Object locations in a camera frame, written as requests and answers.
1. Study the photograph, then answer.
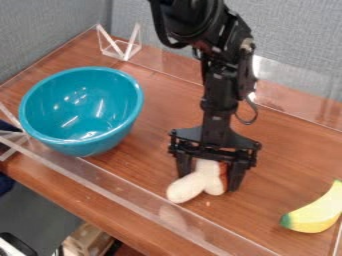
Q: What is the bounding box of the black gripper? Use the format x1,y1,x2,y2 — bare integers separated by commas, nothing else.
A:
168,112,260,192

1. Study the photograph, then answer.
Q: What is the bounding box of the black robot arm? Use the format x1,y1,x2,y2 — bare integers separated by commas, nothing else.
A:
148,0,260,195

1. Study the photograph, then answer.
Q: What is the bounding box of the blue ceramic bowl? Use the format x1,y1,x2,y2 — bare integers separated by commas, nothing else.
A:
18,66,144,157

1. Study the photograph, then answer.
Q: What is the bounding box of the yellow toy banana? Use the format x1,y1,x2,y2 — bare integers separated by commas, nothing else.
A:
279,180,342,233

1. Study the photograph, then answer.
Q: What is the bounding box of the clear acrylic back barrier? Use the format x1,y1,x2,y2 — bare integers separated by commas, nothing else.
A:
94,23,342,133

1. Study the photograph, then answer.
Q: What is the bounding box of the clear acrylic barrier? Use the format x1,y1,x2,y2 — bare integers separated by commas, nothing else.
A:
94,23,342,133
0,105,279,256

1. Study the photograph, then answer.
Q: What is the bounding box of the wooden object below table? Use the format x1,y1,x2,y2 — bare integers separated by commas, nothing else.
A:
62,223,113,256

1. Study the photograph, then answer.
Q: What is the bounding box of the clear acrylic front barrier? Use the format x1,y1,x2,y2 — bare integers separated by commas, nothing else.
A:
0,105,279,256

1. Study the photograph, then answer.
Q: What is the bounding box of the black white device corner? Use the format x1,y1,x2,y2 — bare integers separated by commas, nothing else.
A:
0,232,37,256

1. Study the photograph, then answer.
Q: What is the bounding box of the clear acrylic corner bracket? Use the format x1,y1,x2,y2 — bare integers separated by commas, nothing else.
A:
96,23,141,61

